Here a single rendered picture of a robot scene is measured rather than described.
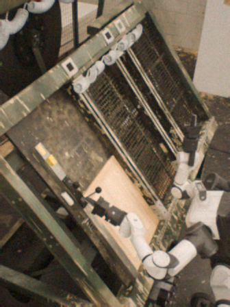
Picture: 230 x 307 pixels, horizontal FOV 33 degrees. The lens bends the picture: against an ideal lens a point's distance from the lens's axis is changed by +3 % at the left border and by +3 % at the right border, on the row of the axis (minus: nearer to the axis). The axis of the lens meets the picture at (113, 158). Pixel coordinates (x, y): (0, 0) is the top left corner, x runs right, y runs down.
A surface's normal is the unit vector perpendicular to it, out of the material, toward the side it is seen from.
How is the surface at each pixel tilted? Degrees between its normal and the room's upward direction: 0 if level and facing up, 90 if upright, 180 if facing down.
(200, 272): 0
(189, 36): 90
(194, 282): 0
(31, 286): 0
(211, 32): 90
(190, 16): 90
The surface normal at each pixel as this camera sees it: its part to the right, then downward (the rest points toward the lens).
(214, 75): -0.46, 0.54
